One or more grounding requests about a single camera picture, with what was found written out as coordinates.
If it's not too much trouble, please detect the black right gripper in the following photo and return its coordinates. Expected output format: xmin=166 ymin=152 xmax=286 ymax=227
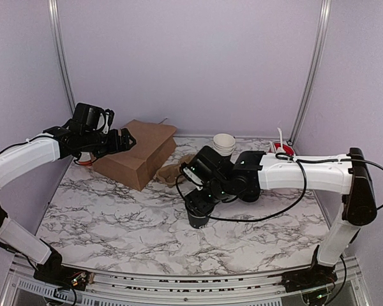
xmin=184 ymin=178 xmax=233 ymax=217

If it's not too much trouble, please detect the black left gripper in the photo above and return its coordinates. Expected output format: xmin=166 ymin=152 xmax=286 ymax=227
xmin=82 ymin=127 xmax=136 ymax=158

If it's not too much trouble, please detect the black takeout coffee cup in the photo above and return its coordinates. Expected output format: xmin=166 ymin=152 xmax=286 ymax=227
xmin=185 ymin=202 xmax=213 ymax=229

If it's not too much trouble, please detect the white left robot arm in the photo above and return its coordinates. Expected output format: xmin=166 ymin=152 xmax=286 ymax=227
xmin=0 ymin=126 xmax=137 ymax=284

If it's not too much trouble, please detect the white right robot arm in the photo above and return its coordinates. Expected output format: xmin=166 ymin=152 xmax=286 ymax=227
xmin=182 ymin=146 xmax=378 ymax=286

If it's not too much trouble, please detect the brown paper bag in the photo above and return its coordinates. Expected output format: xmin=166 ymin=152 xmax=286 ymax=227
xmin=93 ymin=120 xmax=177 ymax=191

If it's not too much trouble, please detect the stack of black paper cups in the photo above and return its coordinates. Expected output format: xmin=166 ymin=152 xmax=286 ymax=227
xmin=213 ymin=133 xmax=236 ymax=158

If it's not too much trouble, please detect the brown cardboard cup carrier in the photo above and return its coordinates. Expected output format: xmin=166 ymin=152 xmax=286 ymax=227
xmin=155 ymin=154 xmax=195 ymax=188

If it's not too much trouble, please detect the orange white bowl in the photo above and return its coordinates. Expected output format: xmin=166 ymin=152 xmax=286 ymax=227
xmin=73 ymin=152 xmax=92 ymax=166

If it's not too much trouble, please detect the red utensil holder cup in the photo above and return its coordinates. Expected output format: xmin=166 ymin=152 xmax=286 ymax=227
xmin=270 ymin=142 xmax=295 ymax=156

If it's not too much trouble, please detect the white plastic utensil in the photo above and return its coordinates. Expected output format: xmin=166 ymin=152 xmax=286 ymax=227
xmin=269 ymin=127 xmax=284 ymax=151

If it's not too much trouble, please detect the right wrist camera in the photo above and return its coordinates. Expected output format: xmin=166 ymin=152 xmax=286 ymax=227
xmin=180 ymin=163 xmax=204 ymax=191

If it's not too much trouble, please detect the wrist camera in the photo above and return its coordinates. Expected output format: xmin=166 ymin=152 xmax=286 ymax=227
xmin=69 ymin=103 xmax=114 ymax=135
xmin=180 ymin=163 xmax=204 ymax=191

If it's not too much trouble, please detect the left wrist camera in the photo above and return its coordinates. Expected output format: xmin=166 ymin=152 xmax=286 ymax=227
xmin=69 ymin=103 xmax=114 ymax=135

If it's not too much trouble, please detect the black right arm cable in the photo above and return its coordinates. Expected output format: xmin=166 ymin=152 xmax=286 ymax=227
xmin=175 ymin=152 xmax=383 ymax=222

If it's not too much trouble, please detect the aluminium frame post left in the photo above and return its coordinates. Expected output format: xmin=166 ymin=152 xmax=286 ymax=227
xmin=48 ymin=0 xmax=75 ymax=114

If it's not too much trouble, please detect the aluminium frame post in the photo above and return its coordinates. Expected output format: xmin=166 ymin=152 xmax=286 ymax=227
xmin=48 ymin=0 xmax=75 ymax=114
xmin=289 ymin=0 xmax=332 ymax=145

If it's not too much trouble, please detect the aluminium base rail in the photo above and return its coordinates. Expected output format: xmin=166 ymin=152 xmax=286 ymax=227
xmin=0 ymin=255 xmax=372 ymax=305

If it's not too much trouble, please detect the aluminium frame post right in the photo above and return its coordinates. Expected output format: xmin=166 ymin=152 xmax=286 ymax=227
xmin=289 ymin=0 xmax=332 ymax=145

